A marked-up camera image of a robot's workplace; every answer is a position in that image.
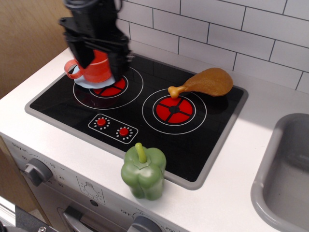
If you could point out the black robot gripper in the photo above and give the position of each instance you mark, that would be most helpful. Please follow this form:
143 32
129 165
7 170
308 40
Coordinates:
92 26

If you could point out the red plastic toy cup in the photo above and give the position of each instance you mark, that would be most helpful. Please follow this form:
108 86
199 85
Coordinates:
97 71

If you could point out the light blue toy plate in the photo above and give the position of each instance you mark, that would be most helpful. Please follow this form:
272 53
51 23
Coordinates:
81 81

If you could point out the black toy stove top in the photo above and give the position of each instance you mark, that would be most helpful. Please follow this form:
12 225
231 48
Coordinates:
189 130

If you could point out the brown toy chicken drumstick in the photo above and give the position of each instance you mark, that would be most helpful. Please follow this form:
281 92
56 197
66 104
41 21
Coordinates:
213 81

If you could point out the green toy bell pepper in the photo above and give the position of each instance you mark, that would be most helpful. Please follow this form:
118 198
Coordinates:
144 171

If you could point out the grey timer knob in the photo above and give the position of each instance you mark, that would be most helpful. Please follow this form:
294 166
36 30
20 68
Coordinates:
37 172

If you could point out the grey oven temperature knob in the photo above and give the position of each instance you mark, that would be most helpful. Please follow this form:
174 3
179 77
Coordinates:
143 224

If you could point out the grey toy sink basin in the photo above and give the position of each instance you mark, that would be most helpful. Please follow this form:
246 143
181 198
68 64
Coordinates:
280 190

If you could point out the grey oven door handle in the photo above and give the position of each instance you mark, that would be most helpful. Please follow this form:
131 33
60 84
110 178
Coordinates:
73 218

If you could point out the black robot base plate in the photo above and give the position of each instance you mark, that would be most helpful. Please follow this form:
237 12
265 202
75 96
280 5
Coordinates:
18 220

